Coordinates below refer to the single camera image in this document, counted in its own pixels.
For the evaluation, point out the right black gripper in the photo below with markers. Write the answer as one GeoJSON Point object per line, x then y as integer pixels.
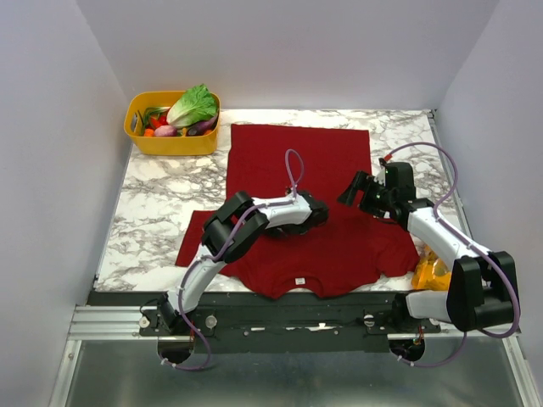
{"type": "Point", "coordinates": [367, 197]}

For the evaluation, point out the red t-shirt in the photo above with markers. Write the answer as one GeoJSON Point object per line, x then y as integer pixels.
{"type": "Point", "coordinates": [352, 249]}

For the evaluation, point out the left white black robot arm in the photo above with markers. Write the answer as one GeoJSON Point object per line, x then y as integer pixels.
{"type": "Point", "coordinates": [229, 234]}

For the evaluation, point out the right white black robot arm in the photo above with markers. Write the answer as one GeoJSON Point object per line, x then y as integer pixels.
{"type": "Point", "coordinates": [483, 290]}

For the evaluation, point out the orange snack bag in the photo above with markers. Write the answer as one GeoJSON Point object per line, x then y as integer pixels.
{"type": "Point", "coordinates": [431, 273]}

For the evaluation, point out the yellow plastic basket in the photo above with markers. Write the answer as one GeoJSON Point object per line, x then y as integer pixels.
{"type": "Point", "coordinates": [166, 146]}

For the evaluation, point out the green lettuce toy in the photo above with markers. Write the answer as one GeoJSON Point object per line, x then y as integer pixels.
{"type": "Point", "coordinates": [196, 104]}

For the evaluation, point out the pink radish toy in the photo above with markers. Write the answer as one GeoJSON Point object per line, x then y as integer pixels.
{"type": "Point", "coordinates": [165, 131]}

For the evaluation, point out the red pepper toy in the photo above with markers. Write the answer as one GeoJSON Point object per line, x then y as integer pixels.
{"type": "Point", "coordinates": [157, 121]}

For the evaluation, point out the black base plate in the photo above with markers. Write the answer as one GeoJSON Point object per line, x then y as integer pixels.
{"type": "Point", "coordinates": [240, 323]}

